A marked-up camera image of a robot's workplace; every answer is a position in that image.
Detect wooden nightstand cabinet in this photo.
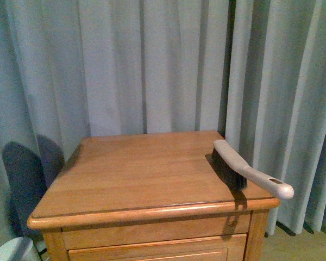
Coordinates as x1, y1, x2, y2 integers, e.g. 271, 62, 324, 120
27, 130, 280, 260

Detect beige hand brush black bristles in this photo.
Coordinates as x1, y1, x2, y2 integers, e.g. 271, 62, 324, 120
212, 139, 294, 200

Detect white trash bin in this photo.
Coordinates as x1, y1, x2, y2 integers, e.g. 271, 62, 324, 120
0, 237, 41, 261

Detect light green curtain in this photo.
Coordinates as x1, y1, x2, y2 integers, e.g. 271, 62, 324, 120
0, 1, 326, 247

